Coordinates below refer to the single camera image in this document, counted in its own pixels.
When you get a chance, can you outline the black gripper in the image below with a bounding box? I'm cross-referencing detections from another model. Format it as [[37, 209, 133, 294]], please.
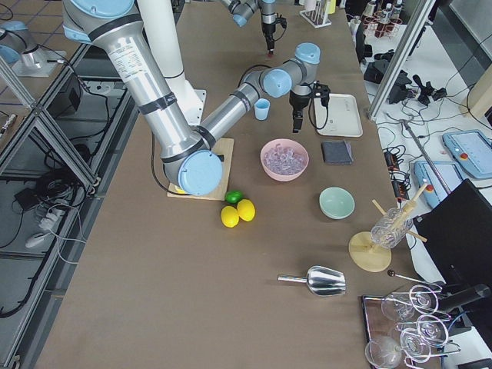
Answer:
[[261, 12, 277, 38], [289, 84, 312, 133]]

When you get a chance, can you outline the clear ice cubes pile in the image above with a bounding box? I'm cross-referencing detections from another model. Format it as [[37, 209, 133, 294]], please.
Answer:
[[263, 144, 307, 175]]

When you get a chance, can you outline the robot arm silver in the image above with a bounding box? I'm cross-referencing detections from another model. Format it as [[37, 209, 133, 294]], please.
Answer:
[[220, 0, 276, 40], [62, 1, 321, 196]]

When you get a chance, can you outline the light blue cup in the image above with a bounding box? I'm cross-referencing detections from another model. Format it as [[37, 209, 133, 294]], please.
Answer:
[[254, 98, 271, 121]]

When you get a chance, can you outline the white cup rack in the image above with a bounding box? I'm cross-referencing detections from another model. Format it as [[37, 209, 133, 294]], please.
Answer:
[[299, 0, 337, 28]]

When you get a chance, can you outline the wooden cup stand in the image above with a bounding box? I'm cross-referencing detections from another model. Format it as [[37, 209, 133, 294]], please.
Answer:
[[349, 182, 427, 272]]

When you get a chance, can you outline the steel ice scoop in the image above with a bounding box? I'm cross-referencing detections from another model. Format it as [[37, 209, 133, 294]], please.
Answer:
[[278, 265, 347, 297]]

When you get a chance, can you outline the cream rabbit tray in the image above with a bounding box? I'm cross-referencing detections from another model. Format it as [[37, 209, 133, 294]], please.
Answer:
[[317, 94, 363, 138]]

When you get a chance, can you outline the pink bowl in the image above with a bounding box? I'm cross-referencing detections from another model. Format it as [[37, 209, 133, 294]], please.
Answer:
[[260, 138, 309, 181]]

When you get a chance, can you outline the grey folded cloth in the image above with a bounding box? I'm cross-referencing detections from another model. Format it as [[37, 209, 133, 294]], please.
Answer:
[[321, 140, 354, 165]]

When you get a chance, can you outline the wooden cutting board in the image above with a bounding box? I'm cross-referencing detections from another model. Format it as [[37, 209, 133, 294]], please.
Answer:
[[168, 138, 234, 201]]

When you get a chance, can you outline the green bowl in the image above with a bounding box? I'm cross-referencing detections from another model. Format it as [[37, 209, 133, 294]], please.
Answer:
[[319, 187, 355, 220]]

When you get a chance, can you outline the green lime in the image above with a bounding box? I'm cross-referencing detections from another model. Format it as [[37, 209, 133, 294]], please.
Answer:
[[224, 190, 244, 204]]

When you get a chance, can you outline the yellow lemon upper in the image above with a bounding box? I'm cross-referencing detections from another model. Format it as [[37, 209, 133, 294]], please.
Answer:
[[237, 199, 256, 221]]

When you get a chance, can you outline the yellow lemon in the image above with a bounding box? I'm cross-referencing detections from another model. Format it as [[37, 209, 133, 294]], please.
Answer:
[[237, 199, 256, 221], [221, 205, 239, 228]]

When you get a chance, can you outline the yellow lemon lower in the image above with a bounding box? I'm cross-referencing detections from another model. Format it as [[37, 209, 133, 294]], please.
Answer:
[[221, 205, 239, 228]]

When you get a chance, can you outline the clear glass on stand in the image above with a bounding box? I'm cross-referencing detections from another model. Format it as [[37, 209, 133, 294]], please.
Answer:
[[371, 208, 412, 249]]

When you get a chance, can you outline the teach pendant near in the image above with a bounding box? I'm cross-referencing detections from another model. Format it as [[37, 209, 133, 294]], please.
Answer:
[[413, 161, 468, 208]]

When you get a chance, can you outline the teach pendant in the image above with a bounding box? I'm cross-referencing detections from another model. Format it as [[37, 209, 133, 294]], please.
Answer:
[[442, 130, 491, 179], [413, 161, 468, 208]]

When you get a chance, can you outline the teach pendant far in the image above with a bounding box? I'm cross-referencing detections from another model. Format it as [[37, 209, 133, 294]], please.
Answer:
[[442, 130, 491, 179]]

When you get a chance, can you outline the black monitor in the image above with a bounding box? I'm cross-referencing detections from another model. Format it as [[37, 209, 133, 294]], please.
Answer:
[[414, 179, 491, 286]]

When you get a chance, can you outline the wine glass rack tray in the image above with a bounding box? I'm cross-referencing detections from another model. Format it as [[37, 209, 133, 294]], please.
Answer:
[[361, 284, 461, 368]]

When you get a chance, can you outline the aluminium frame post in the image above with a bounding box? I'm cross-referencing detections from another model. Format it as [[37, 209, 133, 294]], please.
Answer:
[[367, 0, 435, 121]]

